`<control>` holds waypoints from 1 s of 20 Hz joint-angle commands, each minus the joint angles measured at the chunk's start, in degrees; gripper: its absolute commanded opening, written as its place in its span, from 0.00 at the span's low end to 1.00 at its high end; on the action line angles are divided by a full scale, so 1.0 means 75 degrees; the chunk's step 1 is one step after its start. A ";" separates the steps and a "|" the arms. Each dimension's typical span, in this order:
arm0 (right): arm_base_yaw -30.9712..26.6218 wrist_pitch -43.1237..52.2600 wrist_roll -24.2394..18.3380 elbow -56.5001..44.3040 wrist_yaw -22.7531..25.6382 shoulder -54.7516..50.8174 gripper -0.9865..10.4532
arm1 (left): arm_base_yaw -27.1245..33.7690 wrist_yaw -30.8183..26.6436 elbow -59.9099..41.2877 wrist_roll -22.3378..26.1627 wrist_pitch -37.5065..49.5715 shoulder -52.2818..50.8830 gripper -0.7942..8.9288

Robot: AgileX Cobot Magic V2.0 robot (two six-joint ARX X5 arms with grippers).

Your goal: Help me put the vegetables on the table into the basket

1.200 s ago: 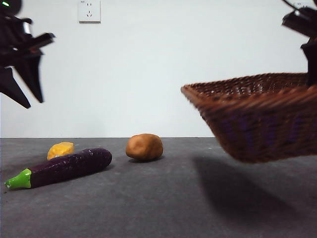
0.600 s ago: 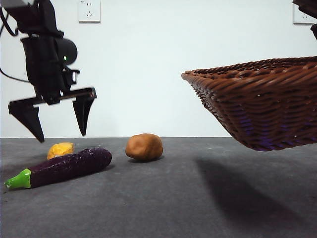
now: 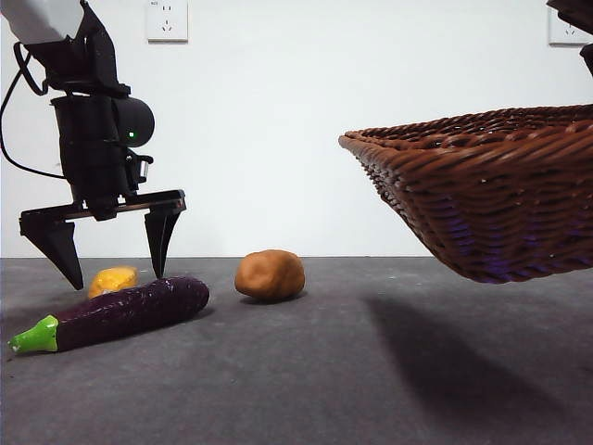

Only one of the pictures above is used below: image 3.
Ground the brown potato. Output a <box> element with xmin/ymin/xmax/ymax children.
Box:
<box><xmin>233</xmin><ymin>248</ymin><xmax>306</xmax><ymax>302</ymax></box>

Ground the purple eggplant with green stem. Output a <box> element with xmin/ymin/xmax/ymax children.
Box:
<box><xmin>6</xmin><ymin>275</ymin><xmax>210</xmax><ymax>356</ymax></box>

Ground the brown wicker basket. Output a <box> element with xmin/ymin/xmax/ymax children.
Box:
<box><xmin>337</xmin><ymin>104</ymin><xmax>593</xmax><ymax>285</ymax></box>

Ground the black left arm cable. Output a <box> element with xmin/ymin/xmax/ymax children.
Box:
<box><xmin>0</xmin><ymin>41</ymin><xmax>66</xmax><ymax>180</ymax></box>

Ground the white wall socket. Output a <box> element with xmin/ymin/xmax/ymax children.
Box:
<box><xmin>549</xmin><ymin>6</ymin><xmax>593</xmax><ymax>46</ymax></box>
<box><xmin>147</xmin><ymin>0</ymin><xmax>190</xmax><ymax>44</ymax></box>

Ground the yellow toy vegetable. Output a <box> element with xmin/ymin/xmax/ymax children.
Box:
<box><xmin>87</xmin><ymin>264</ymin><xmax>139</xmax><ymax>300</ymax></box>

